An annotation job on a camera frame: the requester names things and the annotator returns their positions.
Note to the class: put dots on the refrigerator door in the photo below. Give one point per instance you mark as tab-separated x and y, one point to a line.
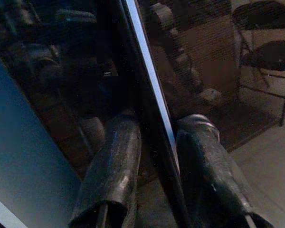
150	71

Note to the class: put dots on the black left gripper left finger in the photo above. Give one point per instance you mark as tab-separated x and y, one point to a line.
114	161

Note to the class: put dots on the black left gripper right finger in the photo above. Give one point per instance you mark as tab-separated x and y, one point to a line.
204	166

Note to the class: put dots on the black folding chair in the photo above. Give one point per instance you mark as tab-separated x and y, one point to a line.
273	54

